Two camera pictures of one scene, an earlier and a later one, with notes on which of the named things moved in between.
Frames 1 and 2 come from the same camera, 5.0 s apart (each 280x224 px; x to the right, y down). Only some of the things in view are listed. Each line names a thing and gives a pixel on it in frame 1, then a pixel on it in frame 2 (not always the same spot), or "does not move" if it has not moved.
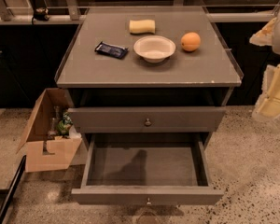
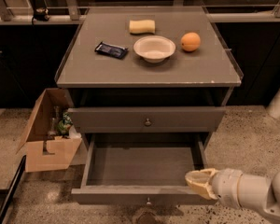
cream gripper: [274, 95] to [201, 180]
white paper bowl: [155, 49] does not move
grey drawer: [147, 169] does not move
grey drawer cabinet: [155, 70] does not move
